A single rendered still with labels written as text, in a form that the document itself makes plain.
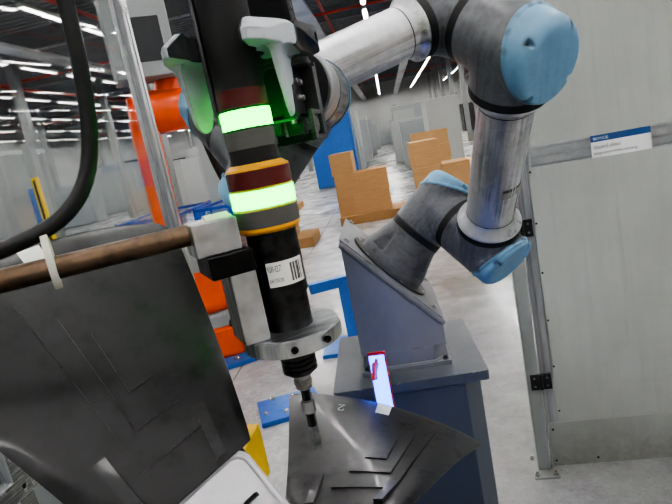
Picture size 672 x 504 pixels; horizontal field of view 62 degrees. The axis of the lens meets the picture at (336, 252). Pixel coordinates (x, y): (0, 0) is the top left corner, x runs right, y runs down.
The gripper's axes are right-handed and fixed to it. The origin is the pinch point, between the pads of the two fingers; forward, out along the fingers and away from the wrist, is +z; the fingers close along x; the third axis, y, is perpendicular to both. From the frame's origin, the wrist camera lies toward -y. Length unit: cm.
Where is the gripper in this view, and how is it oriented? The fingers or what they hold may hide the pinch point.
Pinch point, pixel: (209, 33)
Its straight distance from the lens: 36.4
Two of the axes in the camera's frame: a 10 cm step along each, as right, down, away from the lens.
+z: -1.6, 2.2, -9.6
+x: -9.7, 1.5, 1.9
